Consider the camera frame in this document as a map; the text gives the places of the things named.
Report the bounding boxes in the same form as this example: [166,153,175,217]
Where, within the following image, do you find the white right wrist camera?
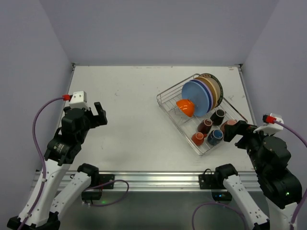
[253,113,283,135]

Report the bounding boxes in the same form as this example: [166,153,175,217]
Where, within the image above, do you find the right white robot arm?
[214,116,307,230]

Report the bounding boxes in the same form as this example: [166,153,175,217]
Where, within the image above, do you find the metal wire dish rack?
[156,74,246,156]

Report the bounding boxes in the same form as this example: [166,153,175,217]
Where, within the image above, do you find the lavender plate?
[194,78,214,110]

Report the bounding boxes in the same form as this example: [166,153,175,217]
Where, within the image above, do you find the tan yellow plate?
[196,76,220,109]

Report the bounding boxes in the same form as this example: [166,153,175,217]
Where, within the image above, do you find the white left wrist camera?
[69,91,89,111]

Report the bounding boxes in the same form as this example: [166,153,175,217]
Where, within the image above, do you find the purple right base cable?
[191,202,248,230]

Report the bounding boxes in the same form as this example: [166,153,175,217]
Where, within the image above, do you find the orange bowl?
[176,99,195,117]

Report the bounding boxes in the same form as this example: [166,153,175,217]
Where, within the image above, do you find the dark maroon mug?
[197,119,213,134]

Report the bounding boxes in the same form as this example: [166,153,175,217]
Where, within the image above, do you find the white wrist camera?
[69,91,89,111]
[253,113,283,135]

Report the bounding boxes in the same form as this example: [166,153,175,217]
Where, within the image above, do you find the light blue plate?
[181,80,210,117]

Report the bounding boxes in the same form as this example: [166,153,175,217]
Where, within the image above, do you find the black mug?
[210,109,226,126]

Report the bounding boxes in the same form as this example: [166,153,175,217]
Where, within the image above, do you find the green rimmed printed plate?
[200,73,224,107]

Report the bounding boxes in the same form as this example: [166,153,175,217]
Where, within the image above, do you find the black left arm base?
[81,174,115,203]

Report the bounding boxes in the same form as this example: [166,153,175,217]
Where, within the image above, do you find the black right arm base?
[198,169,232,204]

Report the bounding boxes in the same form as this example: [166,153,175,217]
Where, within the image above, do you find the orange red mug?
[191,132,207,146]

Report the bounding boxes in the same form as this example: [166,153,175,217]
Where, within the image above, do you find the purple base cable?
[191,202,248,230]
[81,179,130,207]

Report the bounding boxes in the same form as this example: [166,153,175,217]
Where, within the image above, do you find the aluminium mounting rail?
[58,171,261,192]

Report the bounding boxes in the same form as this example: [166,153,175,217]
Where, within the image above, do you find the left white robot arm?
[7,102,107,230]

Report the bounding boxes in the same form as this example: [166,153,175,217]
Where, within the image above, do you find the dark blue mug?
[207,129,224,146]

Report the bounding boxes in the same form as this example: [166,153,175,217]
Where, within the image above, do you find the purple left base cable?
[81,179,130,207]

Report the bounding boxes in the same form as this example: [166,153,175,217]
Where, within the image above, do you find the pink mug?
[220,119,237,133]

